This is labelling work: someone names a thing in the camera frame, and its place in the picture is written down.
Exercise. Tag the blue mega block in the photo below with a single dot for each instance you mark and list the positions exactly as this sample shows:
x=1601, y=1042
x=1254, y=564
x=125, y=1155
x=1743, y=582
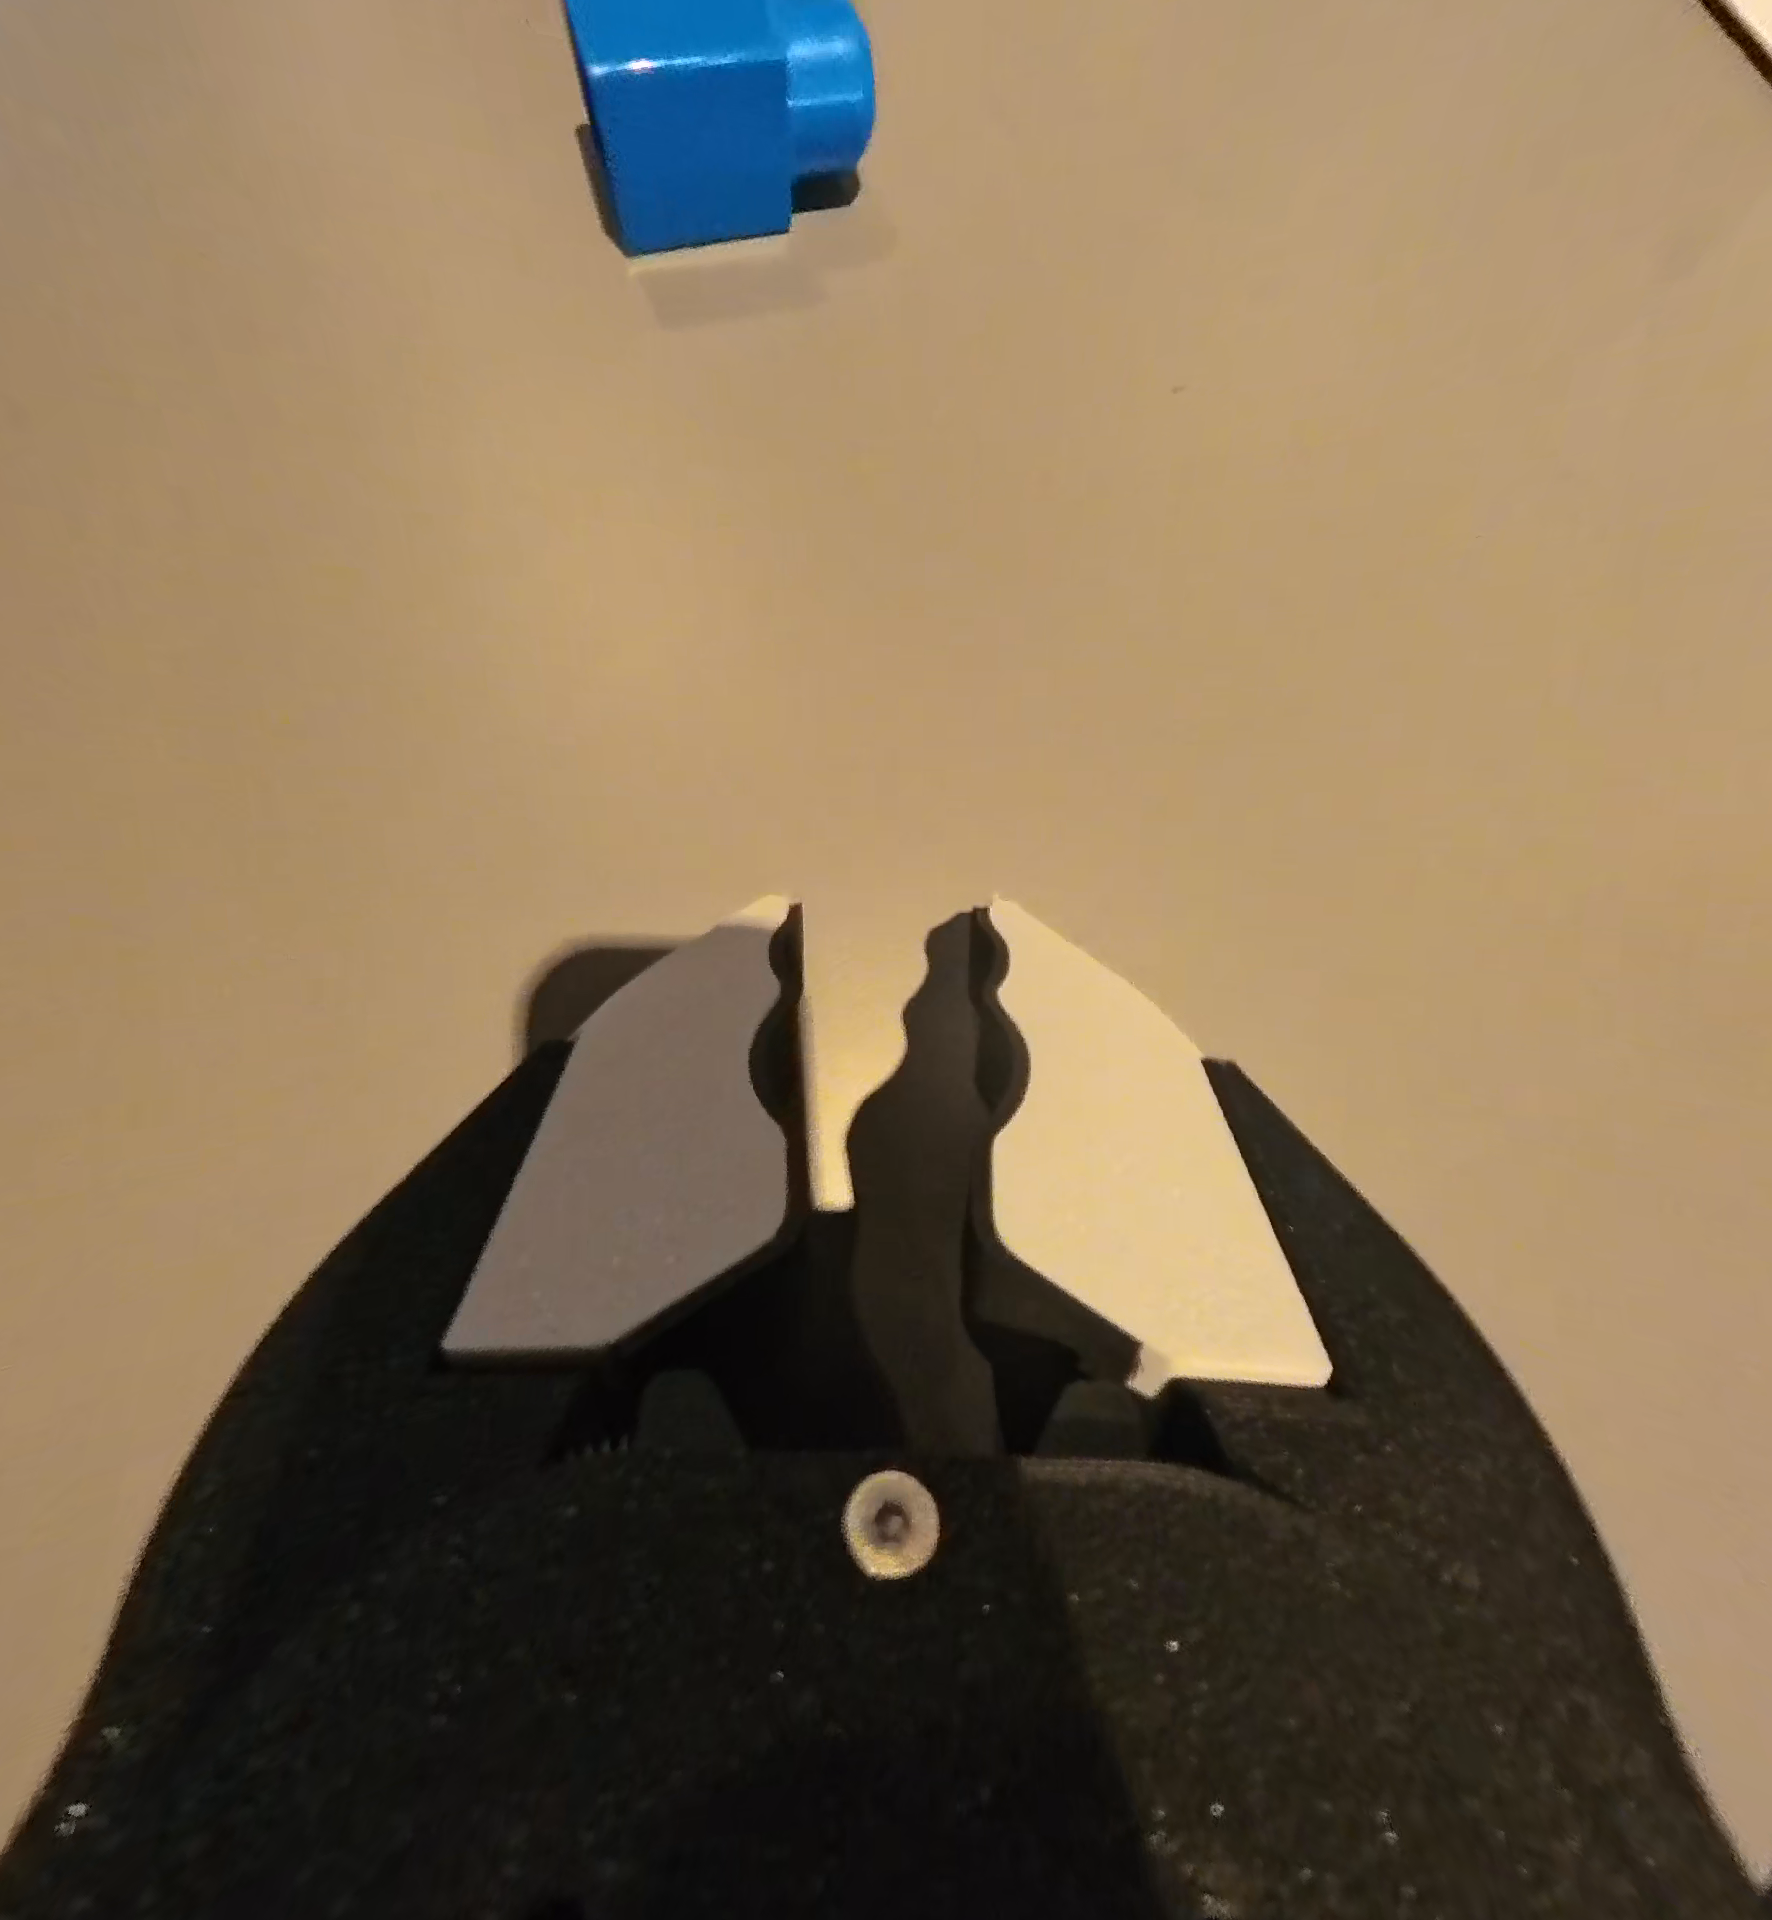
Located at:
x=691, y=136

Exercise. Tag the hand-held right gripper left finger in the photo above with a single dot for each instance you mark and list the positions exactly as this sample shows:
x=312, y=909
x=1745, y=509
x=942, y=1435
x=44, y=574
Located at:
x=631, y=1169

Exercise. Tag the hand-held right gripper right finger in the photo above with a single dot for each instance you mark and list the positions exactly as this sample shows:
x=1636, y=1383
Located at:
x=1143, y=1185

